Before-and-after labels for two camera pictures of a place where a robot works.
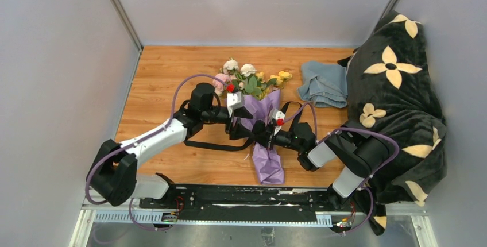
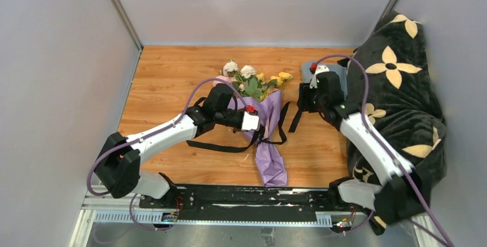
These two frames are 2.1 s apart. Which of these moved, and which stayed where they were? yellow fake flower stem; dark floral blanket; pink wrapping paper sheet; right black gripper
Moved: right black gripper
Stayed: dark floral blanket; yellow fake flower stem; pink wrapping paper sheet
